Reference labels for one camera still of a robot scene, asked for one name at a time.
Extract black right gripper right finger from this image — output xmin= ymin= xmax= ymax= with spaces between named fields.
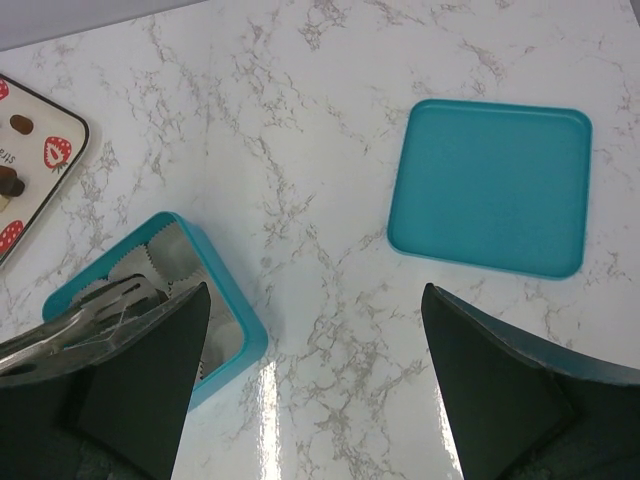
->
xmin=421 ymin=283 xmax=639 ymax=479

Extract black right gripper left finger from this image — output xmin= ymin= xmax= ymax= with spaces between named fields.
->
xmin=1 ymin=284 xmax=210 ymax=479

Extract metal tongs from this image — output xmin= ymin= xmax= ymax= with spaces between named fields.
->
xmin=1 ymin=274 xmax=168 ymax=376

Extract teal chocolate box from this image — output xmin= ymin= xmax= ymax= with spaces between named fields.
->
xmin=42 ymin=212 xmax=268 ymax=409

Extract teal box lid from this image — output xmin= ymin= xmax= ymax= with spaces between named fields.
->
xmin=387 ymin=99 xmax=593 ymax=279

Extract strawberry print tray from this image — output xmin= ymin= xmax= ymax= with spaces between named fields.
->
xmin=1 ymin=75 xmax=90 ymax=263

